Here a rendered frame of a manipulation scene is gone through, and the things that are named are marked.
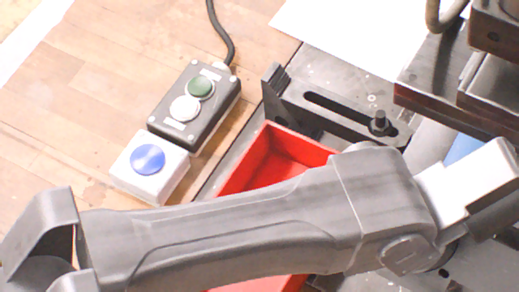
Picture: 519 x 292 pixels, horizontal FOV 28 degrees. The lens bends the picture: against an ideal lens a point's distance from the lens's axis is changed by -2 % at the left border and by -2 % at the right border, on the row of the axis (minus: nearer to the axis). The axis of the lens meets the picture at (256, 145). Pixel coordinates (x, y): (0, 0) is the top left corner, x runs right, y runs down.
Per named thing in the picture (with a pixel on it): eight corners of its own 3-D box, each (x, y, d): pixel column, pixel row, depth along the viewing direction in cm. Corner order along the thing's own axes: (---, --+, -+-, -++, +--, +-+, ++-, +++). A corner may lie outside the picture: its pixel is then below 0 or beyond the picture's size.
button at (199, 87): (184, 99, 126) (182, 89, 124) (197, 81, 127) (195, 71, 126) (205, 109, 125) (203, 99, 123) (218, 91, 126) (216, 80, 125)
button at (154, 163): (125, 172, 121) (122, 163, 119) (144, 146, 123) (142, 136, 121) (154, 186, 120) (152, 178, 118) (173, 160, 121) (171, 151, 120)
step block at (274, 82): (265, 124, 125) (259, 79, 118) (277, 105, 127) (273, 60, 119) (314, 146, 123) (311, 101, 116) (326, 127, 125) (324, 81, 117)
